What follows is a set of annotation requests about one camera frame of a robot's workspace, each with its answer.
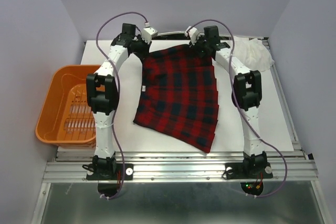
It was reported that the white crumpled skirt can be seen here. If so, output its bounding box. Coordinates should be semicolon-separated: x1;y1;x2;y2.
234;36;275;72

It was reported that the red plaid skirt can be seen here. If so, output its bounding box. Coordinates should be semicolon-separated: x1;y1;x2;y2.
133;44;219;153

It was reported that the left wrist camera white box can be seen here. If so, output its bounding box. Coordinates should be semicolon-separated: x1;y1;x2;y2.
141;27;158;45

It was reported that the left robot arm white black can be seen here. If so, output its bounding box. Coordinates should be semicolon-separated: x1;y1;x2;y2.
85;22;158;179

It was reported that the aluminium right side rail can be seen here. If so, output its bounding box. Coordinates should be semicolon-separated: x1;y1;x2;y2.
262;36;307;156

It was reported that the orange plastic basket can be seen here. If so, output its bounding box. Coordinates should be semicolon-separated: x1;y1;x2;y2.
35;65;100;148

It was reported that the aluminium front rail frame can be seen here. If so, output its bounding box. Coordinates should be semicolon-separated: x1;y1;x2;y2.
43;149;318;183

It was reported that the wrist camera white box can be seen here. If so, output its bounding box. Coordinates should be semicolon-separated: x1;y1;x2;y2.
184;26;201;46
141;27;158;45

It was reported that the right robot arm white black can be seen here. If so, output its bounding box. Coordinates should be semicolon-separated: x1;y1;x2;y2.
185;26;268;179

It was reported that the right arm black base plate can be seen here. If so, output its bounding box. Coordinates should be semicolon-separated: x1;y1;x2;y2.
222;163;274;180

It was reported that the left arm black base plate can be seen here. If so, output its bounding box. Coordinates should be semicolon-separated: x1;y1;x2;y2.
83;163;134;181

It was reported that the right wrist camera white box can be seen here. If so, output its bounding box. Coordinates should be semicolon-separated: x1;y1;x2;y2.
184;26;201;46

